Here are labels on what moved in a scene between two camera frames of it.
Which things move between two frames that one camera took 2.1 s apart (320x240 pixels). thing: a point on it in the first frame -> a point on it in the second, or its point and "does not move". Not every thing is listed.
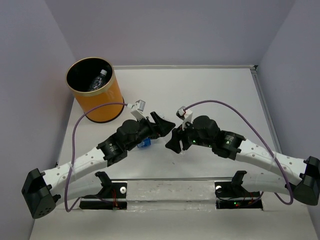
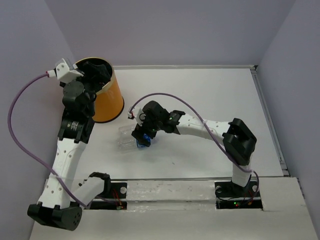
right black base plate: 233,195 does not move
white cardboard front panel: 177,210 does not move
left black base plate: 113,196 does not move
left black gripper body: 145,130 -> 92,84
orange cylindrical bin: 79,75 does not move
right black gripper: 178,134 -> 138,134
